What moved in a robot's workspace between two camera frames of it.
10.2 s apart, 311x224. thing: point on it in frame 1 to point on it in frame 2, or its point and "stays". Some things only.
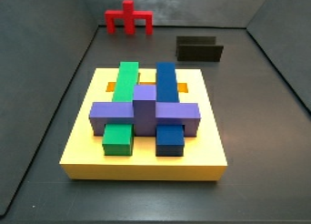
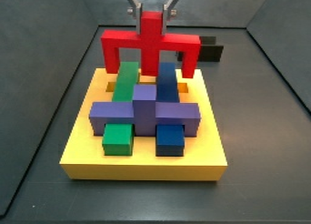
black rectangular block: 196,49 stays
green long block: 117,134 stays
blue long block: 168,135 stays
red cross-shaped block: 129,15 to 151,40
